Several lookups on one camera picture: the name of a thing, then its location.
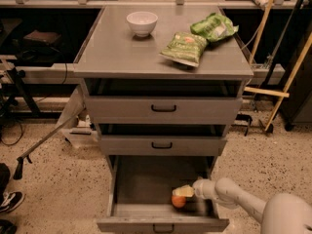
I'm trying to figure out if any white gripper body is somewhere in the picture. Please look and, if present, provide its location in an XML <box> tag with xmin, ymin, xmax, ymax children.
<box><xmin>192</xmin><ymin>178</ymin><xmax>217</xmax><ymax>200</ymax></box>

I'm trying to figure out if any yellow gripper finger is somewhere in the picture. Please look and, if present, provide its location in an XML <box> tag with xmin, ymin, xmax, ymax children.
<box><xmin>173</xmin><ymin>185</ymin><xmax>194</xmax><ymax>198</ymax></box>

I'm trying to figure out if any orange fruit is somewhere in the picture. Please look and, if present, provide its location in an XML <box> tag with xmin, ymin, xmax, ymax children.
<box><xmin>172</xmin><ymin>195</ymin><xmax>186</xmax><ymax>209</ymax></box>

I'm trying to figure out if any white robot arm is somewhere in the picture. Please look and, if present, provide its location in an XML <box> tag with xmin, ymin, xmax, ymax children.
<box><xmin>173</xmin><ymin>177</ymin><xmax>312</xmax><ymax>234</ymax></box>

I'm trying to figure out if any grey bottom drawer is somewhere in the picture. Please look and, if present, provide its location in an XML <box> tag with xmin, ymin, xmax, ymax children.
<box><xmin>97</xmin><ymin>156</ymin><xmax>229</xmax><ymax>234</ymax></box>

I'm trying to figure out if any grey drawer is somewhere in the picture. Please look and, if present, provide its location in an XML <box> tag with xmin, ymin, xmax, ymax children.
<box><xmin>97</xmin><ymin>156</ymin><xmax>229</xmax><ymax>234</ymax></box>
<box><xmin>85</xmin><ymin>97</ymin><xmax>242</xmax><ymax>125</ymax></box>
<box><xmin>98</xmin><ymin>136</ymin><xmax>226</xmax><ymax>156</ymax></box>

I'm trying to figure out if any grey middle drawer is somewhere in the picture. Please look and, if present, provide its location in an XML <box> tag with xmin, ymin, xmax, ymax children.
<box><xmin>98</xmin><ymin>136</ymin><xmax>226</xmax><ymax>156</ymax></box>

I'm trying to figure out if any grey drawer cabinet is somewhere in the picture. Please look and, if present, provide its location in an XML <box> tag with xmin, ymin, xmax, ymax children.
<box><xmin>72</xmin><ymin>4</ymin><xmax>254</xmax><ymax>174</ymax></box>

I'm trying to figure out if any grey top drawer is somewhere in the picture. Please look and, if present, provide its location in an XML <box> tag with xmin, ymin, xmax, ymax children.
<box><xmin>85</xmin><ymin>97</ymin><xmax>242</xmax><ymax>125</ymax></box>

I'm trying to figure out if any green chip bag front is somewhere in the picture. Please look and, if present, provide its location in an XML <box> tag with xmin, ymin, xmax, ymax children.
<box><xmin>160</xmin><ymin>32</ymin><xmax>208</xmax><ymax>67</ymax></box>

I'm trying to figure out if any green chip bag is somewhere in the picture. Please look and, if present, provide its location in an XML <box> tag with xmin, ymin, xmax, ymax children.
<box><xmin>190</xmin><ymin>13</ymin><xmax>239</xmax><ymax>42</ymax></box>
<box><xmin>160</xmin><ymin>32</ymin><xmax>208</xmax><ymax>67</ymax></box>

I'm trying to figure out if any green chip bag rear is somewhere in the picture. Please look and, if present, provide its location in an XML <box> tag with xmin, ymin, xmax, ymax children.
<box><xmin>190</xmin><ymin>13</ymin><xmax>239</xmax><ymax>42</ymax></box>

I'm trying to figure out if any metal rod with black foot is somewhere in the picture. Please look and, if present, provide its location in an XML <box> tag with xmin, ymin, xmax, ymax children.
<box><xmin>13</xmin><ymin>110</ymin><xmax>82</xmax><ymax>180</ymax></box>

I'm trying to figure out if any white ceramic bowl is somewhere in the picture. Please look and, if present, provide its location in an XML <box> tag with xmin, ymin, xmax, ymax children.
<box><xmin>126</xmin><ymin>11</ymin><xmax>158</xmax><ymax>37</ymax></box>

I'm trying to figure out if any black white sneaker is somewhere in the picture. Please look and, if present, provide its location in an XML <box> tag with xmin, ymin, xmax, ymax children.
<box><xmin>0</xmin><ymin>191</ymin><xmax>24</xmax><ymax>213</ymax></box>

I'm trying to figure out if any black shoe at corner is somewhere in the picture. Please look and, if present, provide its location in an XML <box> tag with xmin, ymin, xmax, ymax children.
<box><xmin>0</xmin><ymin>219</ymin><xmax>17</xmax><ymax>234</ymax></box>

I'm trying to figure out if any dark box on shelf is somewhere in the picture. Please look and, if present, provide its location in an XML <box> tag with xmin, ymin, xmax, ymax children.
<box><xmin>22</xmin><ymin>30</ymin><xmax>61</xmax><ymax>46</ymax></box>

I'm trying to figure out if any wooden easel frame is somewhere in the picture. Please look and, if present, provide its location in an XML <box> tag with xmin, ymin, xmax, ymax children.
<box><xmin>243</xmin><ymin>0</ymin><xmax>312</xmax><ymax>134</ymax></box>

